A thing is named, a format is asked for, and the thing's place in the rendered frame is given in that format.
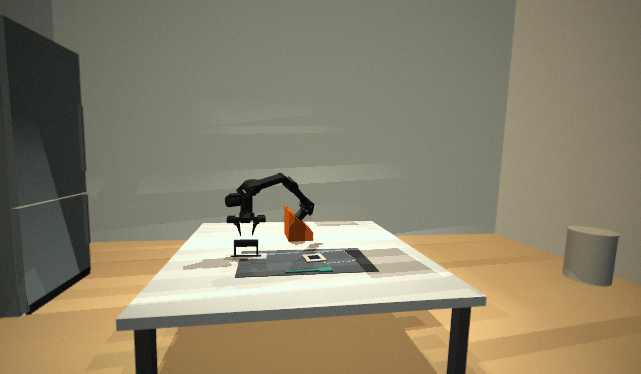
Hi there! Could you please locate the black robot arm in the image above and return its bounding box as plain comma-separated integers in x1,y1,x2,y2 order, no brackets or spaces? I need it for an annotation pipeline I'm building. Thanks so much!
225,173,315,223

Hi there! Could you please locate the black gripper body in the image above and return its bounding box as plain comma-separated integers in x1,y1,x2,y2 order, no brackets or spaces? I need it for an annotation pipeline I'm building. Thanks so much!
227,205,266,223

